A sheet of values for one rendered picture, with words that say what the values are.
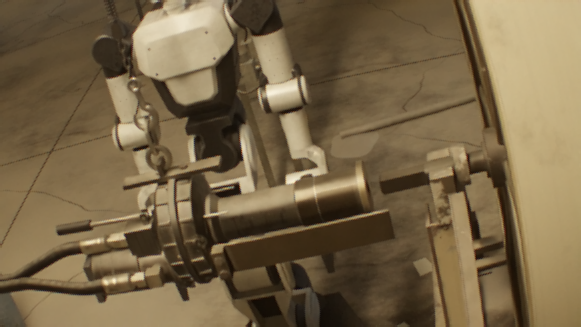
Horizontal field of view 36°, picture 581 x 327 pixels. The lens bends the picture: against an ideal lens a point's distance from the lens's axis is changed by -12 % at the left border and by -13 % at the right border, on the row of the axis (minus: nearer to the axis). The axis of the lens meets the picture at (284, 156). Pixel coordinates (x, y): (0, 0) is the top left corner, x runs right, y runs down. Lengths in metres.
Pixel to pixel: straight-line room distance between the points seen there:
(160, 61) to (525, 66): 1.31
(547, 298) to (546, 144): 0.27
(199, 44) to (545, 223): 1.32
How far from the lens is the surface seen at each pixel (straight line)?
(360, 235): 2.40
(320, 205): 2.40
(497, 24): 1.63
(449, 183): 2.36
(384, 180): 2.41
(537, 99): 1.60
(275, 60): 2.71
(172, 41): 2.64
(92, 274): 2.61
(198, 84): 2.69
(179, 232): 2.38
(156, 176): 2.46
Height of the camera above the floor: 2.03
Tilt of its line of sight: 24 degrees down
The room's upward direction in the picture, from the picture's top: 17 degrees counter-clockwise
